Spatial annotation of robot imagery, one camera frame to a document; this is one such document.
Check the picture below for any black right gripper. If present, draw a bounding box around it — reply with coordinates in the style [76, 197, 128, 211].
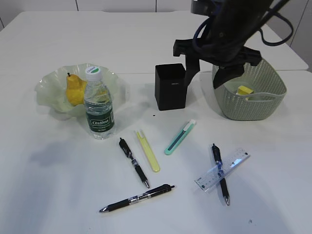
[173, 0, 262, 89]

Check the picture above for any yellow waste paper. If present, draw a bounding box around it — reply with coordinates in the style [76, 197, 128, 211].
[236, 85, 254, 96]

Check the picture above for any mint green utility knife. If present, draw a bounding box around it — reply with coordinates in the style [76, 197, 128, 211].
[164, 119, 196, 156]

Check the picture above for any clear water bottle green label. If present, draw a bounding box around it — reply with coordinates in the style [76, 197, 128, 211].
[84, 66, 115, 140]

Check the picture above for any yellow pear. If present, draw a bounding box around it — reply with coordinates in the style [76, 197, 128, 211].
[65, 72, 87, 106]

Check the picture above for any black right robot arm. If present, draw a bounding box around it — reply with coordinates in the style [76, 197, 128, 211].
[173, 0, 272, 89]

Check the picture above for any black square pen holder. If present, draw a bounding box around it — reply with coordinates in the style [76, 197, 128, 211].
[155, 63, 187, 111]

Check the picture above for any green woven plastic basket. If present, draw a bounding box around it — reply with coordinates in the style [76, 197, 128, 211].
[214, 59, 287, 121]

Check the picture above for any black pen under ruler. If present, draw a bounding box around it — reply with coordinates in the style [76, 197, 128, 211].
[212, 143, 230, 206]

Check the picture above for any yellow highlighter pen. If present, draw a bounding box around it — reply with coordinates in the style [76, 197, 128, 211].
[134, 129, 160, 173]

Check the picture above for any clear plastic ruler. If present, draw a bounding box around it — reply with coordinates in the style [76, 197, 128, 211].
[195, 148, 251, 192]

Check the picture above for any black pen beside highlighter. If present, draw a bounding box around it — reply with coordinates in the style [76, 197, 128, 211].
[119, 138, 150, 188]

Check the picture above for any black pen lying near front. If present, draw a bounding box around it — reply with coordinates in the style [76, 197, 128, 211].
[99, 184, 175, 213]

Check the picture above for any pale green wavy glass plate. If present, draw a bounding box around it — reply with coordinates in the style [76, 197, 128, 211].
[35, 63, 125, 120]

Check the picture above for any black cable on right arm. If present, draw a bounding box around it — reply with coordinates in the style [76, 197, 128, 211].
[192, 0, 294, 57]

